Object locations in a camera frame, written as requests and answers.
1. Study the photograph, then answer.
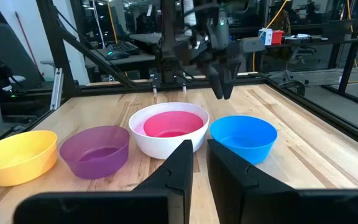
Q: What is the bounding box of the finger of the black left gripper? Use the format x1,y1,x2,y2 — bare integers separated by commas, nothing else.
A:
221,61,242,100
206,63,225,100

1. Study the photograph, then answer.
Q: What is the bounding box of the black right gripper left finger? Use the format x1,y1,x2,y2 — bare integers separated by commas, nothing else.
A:
12,139,195,224

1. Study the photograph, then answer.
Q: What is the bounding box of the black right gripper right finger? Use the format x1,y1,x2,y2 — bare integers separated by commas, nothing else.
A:
206,139,358,224

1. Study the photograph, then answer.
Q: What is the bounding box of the blue plastic bowl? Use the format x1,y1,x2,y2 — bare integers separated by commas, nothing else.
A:
209,114,278,165

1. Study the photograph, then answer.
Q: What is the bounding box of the pink plastic bowl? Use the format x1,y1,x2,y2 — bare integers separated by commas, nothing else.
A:
143,111,204,138

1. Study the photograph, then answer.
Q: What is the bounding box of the purple plastic bowl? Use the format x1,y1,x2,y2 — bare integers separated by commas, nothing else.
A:
58,125,131,180

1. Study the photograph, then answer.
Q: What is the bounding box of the yellow plastic bowl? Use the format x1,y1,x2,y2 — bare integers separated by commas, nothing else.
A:
0,129,58,187

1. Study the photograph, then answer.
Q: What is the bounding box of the white paper with QR code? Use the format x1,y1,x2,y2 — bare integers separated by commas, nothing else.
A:
183,0,198,27

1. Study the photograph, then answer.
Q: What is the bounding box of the blue and white box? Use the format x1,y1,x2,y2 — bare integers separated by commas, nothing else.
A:
258,27,273,46

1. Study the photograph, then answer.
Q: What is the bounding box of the white bowl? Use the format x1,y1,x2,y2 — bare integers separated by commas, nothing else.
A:
128,101,211,161

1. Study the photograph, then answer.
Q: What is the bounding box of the red box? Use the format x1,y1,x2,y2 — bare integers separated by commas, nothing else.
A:
271,29,284,45

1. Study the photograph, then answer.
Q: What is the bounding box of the grey desk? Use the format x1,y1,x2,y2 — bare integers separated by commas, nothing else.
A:
85,51,158,80

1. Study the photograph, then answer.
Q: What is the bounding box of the black computer mouse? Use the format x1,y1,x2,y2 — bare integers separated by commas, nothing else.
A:
105,50,131,61

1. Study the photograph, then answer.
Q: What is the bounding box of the black standing desk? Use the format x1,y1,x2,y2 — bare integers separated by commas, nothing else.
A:
253,18,358,105

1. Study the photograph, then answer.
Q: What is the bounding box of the silver aluminium extrusion piece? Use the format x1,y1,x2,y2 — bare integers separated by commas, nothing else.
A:
50,67,64,111

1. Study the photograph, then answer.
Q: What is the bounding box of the red pole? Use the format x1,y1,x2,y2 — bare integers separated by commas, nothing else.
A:
14,11,45,77

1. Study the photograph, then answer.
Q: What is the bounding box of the black aluminium table frame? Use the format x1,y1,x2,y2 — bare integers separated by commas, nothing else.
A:
35,0,358,153

